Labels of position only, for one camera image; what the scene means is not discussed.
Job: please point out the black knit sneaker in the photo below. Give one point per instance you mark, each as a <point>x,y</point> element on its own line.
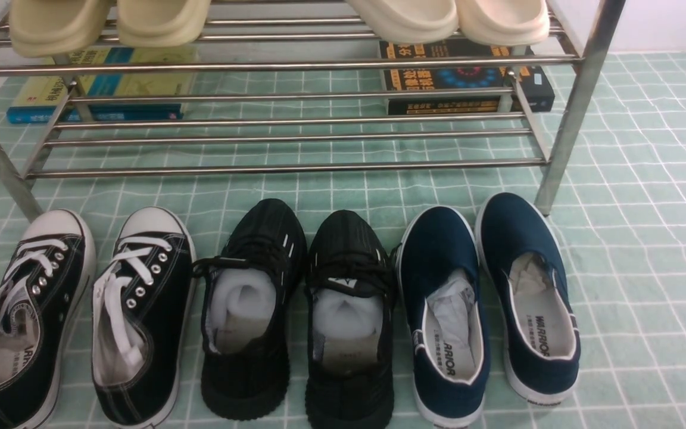
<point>351,293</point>
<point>245,374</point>

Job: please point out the right cream slipper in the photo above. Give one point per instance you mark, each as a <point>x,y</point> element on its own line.
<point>504,23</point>

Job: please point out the left cream slipper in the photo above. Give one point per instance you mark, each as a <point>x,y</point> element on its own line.
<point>409,22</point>

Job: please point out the navy slip-on shoe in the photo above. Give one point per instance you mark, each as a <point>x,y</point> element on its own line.
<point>521,255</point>
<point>437,270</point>

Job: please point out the yellow and blue book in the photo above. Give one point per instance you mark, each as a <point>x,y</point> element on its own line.
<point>37,99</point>

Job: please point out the left navy slip-on shoe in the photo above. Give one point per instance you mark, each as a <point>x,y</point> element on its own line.
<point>437,270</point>

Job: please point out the black canvas sneaker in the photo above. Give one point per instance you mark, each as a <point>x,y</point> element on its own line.
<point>140,310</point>
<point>49,271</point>

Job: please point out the right navy slip-on shoe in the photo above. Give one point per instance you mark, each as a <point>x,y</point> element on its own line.
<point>521,255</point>

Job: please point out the yellow slipper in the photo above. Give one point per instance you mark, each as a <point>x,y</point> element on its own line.
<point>49,28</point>
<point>160,23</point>

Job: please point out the left yellow slipper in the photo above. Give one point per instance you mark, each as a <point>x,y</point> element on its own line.
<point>49,28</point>

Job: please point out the cream slipper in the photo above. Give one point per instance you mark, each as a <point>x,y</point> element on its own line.
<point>504,23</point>
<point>409,22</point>

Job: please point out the right yellow slipper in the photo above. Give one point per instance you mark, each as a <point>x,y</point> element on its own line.
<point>160,23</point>

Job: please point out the black book with orange text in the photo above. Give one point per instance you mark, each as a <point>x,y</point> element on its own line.
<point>468,77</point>

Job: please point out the steel shoe rack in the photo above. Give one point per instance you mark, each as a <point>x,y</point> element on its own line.
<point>73,113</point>

